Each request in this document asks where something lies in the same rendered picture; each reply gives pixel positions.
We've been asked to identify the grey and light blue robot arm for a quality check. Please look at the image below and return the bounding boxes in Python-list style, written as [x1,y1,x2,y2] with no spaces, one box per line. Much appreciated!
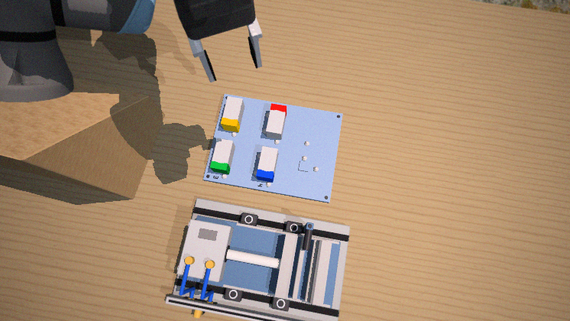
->
[0,0,156,102]

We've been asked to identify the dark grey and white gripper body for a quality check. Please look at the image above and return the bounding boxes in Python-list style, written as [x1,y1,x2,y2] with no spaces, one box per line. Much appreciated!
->
[173,0,256,40]

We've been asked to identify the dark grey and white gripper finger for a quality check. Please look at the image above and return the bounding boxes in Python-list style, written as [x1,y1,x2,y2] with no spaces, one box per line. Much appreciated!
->
[188,38,216,83]
[247,18,263,69]

